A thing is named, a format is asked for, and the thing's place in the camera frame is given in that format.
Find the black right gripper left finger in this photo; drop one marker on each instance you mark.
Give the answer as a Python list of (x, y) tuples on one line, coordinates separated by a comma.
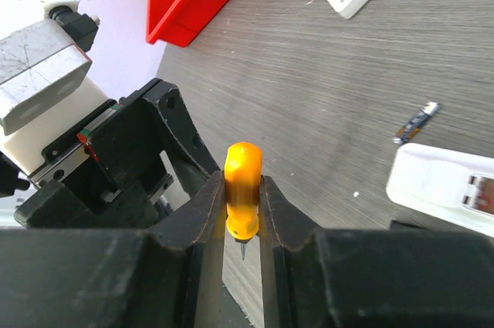
[(167, 276)]

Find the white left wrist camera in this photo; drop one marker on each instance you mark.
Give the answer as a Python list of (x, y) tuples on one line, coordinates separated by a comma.
[(45, 89)]

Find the white remote control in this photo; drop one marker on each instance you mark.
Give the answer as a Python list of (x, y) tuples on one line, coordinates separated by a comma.
[(453, 186)]

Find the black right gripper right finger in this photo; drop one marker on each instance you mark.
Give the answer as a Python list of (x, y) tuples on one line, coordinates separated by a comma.
[(317, 277)]

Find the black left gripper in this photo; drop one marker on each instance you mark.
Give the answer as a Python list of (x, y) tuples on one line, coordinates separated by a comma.
[(112, 175)]

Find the orange handled screwdriver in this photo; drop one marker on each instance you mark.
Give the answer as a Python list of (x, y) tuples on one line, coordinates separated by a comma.
[(242, 175)]

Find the black AAA battery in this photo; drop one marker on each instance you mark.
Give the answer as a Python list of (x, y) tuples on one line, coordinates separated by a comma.
[(416, 123)]

